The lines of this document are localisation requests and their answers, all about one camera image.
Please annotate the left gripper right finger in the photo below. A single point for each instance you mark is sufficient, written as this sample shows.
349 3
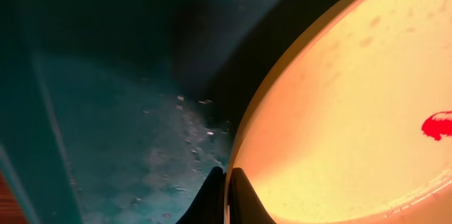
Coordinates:
245 206

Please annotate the teal plastic serving tray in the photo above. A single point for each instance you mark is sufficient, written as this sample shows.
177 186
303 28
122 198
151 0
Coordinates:
116 111

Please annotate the yellow-green round plate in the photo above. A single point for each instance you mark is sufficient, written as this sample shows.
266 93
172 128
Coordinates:
353 123

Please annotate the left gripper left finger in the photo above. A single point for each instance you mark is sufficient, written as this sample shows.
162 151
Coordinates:
207 206

